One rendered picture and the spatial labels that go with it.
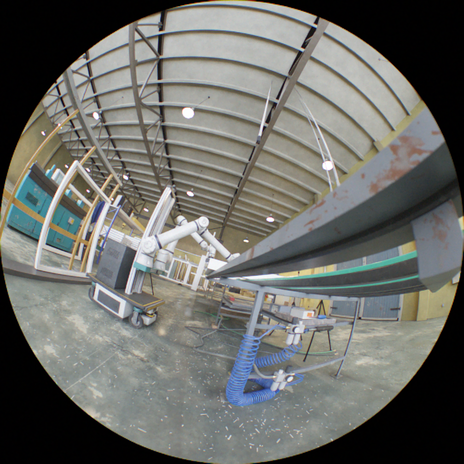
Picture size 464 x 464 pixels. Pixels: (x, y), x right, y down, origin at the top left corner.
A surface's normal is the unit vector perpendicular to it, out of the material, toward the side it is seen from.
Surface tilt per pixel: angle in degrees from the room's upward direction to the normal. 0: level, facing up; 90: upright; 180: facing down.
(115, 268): 90
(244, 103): 180
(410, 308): 90
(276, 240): 90
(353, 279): 90
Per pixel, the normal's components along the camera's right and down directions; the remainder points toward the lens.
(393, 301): -0.95, -0.29
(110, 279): 0.15, -0.33
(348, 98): -0.24, 0.90
